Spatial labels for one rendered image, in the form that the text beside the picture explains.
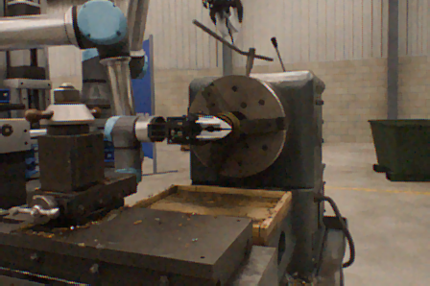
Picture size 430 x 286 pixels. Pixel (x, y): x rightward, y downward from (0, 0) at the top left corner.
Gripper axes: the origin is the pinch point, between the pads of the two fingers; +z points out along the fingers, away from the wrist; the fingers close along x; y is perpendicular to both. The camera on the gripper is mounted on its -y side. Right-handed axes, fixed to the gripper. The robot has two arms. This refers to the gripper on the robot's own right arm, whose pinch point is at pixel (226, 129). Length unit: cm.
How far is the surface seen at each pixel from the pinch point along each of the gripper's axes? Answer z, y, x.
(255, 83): 3.5, -15.1, 12.2
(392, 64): 112, -995, 107
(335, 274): 24, -42, -54
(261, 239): 14.0, 19.6, -20.2
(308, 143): 16.3, -31.4, -6.9
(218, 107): -5.2, -6.9, 5.4
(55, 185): -10.4, 46.0, -5.3
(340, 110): -24, -1015, -18
